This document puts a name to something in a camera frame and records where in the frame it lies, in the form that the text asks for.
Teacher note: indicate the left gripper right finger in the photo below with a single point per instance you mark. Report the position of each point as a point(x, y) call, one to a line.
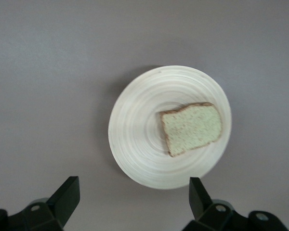
point(200, 199)

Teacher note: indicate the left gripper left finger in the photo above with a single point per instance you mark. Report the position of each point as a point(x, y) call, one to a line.
point(62, 199)

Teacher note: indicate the slice of bread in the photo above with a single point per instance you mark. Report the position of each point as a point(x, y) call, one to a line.
point(190, 130)

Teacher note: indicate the round light wooden plate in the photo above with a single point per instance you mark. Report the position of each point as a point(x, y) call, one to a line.
point(139, 120)

